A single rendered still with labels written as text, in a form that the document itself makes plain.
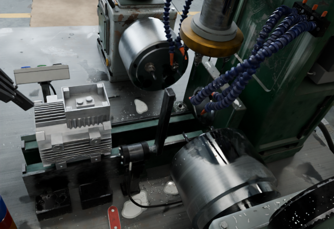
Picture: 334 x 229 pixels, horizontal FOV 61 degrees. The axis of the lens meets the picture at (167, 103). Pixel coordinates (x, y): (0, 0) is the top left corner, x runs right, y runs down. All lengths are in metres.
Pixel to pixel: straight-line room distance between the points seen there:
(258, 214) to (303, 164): 0.70
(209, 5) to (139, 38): 0.41
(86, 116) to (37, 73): 0.29
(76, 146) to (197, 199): 0.36
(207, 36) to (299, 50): 0.25
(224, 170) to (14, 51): 1.25
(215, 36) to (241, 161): 0.33
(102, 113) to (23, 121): 0.51
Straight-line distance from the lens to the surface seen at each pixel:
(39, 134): 0.83
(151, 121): 1.09
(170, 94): 0.71
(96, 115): 0.83
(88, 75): 1.45
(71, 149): 0.86
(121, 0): 1.29
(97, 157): 0.90
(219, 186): 0.71
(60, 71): 1.05
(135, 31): 1.14
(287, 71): 0.88
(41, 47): 1.66
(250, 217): 0.67
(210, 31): 0.78
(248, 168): 0.73
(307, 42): 0.83
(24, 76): 1.05
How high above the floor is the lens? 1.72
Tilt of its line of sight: 43 degrees down
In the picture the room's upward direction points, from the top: 12 degrees clockwise
